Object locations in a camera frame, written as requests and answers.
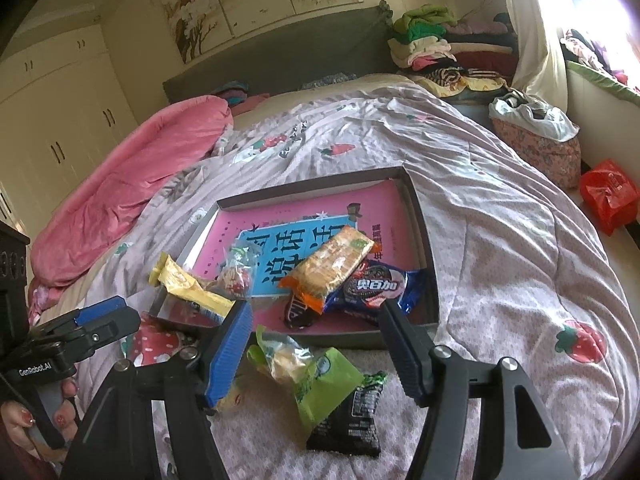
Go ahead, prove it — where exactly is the pink and blue book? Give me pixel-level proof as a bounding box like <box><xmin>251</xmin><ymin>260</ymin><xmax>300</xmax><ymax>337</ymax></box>
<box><xmin>192</xmin><ymin>180</ymin><xmax>426</xmax><ymax>333</ymax></box>

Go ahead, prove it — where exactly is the blue cookie packet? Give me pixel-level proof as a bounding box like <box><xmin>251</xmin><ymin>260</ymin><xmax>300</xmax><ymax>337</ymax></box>
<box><xmin>327</xmin><ymin>259</ymin><xmax>430</xmax><ymax>318</ymax></box>

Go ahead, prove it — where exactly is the shallow cardboard box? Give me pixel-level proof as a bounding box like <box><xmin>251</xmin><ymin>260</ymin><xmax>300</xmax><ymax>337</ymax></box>
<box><xmin>150</xmin><ymin>164</ymin><xmax>441</xmax><ymax>351</ymax></box>

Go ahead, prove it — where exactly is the red plastic bag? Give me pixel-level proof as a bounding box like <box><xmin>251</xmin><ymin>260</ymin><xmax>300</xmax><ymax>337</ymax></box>
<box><xmin>579</xmin><ymin>159</ymin><xmax>640</xmax><ymax>236</ymax></box>

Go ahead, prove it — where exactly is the folded clothes pile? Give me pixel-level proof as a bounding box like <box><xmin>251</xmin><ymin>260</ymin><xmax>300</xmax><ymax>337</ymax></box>
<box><xmin>387</xmin><ymin>4</ymin><xmax>521</xmax><ymax>96</ymax></box>

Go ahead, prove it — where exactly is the green snack packet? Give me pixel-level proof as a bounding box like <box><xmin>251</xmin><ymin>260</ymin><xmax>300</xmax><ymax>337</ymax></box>
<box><xmin>247</xmin><ymin>326</ymin><xmax>366</xmax><ymax>448</ymax></box>

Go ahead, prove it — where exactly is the clear snack packet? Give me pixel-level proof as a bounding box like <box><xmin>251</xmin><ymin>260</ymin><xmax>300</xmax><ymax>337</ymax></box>
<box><xmin>215</xmin><ymin>237</ymin><xmax>258</xmax><ymax>301</ymax></box>

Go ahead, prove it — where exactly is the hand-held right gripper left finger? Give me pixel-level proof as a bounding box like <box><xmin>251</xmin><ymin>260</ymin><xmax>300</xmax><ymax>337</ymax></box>
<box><xmin>60</xmin><ymin>300</ymin><xmax>255</xmax><ymax>480</ymax></box>

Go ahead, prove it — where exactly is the black snack packet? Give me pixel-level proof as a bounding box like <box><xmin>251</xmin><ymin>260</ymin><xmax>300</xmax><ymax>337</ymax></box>
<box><xmin>306</xmin><ymin>371</ymin><xmax>388</xmax><ymax>458</ymax></box>

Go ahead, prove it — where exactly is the cream curtain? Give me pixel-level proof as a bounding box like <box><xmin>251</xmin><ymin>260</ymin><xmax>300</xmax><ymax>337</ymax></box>
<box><xmin>495</xmin><ymin>0</ymin><xmax>581</xmax><ymax>106</ymax></box>

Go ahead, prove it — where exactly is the white plastic bag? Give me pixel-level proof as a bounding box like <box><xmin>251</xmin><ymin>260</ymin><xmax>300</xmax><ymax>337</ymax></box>
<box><xmin>489</xmin><ymin>91</ymin><xmax>581</xmax><ymax>142</ymax></box>

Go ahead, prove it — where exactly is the strawberry printed blanket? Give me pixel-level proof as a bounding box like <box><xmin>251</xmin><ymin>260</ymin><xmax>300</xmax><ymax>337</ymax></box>
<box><xmin>27</xmin><ymin>82</ymin><xmax>636</xmax><ymax>480</ymax></box>

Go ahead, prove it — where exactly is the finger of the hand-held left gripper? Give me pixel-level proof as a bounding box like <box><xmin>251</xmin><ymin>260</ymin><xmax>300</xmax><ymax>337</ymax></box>
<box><xmin>30</xmin><ymin>296</ymin><xmax>127</xmax><ymax>345</ymax></box>
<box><xmin>59</xmin><ymin>306</ymin><xmax>142</xmax><ymax>362</ymax></box>

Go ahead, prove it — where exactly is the orange-ended cracker packet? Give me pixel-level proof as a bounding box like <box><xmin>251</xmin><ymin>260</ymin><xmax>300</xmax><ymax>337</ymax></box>
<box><xmin>277</xmin><ymin>225</ymin><xmax>376</xmax><ymax>313</ymax></box>

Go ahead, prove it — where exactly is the colourful clothes heap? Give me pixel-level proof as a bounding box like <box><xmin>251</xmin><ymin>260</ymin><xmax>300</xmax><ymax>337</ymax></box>
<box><xmin>560</xmin><ymin>27</ymin><xmax>640</xmax><ymax>96</ymax></box>

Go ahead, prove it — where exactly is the yellow snack packet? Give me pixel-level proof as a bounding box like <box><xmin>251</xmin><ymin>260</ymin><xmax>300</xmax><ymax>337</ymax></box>
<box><xmin>149</xmin><ymin>252</ymin><xmax>236</xmax><ymax>326</ymax></box>

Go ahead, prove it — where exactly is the dark padded headboard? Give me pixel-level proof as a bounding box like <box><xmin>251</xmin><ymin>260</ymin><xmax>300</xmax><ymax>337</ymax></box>
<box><xmin>162</xmin><ymin>5</ymin><xmax>396</xmax><ymax>106</ymax></box>

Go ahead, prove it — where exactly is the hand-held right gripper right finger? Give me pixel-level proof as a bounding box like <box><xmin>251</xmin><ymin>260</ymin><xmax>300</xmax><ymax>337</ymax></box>
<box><xmin>377</xmin><ymin>301</ymin><xmax>576</xmax><ymax>480</ymax></box>

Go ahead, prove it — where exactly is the person's left hand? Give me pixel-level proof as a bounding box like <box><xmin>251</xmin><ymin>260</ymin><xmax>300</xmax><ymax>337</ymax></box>
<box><xmin>0</xmin><ymin>377</ymin><xmax>83</xmax><ymax>467</ymax></box>

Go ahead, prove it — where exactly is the bed with beige sheet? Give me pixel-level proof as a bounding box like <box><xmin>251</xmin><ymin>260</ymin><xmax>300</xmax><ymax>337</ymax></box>
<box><xmin>232</xmin><ymin>72</ymin><xmax>436</xmax><ymax>128</ymax></box>

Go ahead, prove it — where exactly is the brown chocolate bar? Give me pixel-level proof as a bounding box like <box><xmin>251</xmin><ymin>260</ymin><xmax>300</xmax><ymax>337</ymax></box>
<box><xmin>284</xmin><ymin>292</ymin><xmax>321</xmax><ymax>331</ymax></box>

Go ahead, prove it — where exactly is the pink duvet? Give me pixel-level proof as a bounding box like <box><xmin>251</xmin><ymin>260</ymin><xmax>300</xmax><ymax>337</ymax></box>
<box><xmin>30</xmin><ymin>92</ymin><xmax>236</xmax><ymax>288</ymax></box>

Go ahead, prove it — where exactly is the floral fabric bag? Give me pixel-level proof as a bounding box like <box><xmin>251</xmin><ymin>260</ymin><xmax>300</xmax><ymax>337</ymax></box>
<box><xmin>490</xmin><ymin>110</ymin><xmax>583</xmax><ymax>190</ymax></box>

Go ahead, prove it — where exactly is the window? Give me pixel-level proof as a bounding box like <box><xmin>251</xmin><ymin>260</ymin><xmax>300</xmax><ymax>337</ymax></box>
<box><xmin>555</xmin><ymin>0</ymin><xmax>640</xmax><ymax>51</ymax></box>

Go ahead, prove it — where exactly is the cream wardrobe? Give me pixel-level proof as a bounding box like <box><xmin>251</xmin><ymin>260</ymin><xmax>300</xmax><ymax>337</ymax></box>
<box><xmin>0</xmin><ymin>20</ymin><xmax>141</xmax><ymax>231</ymax></box>

